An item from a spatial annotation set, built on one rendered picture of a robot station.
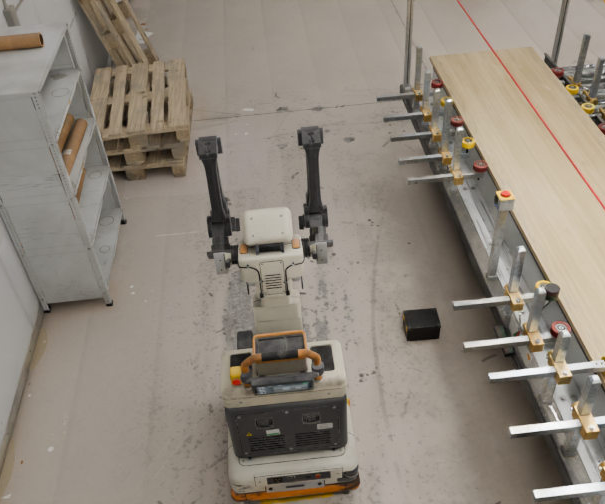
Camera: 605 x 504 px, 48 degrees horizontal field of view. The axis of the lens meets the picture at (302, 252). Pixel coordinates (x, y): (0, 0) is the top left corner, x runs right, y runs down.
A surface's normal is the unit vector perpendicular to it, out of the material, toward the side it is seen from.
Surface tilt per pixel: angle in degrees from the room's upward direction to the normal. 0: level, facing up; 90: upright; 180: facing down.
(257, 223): 48
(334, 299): 0
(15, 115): 90
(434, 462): 0
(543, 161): 0
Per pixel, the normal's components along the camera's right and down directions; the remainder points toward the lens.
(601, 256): -0.06, -0.75
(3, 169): 0.09, 0.66
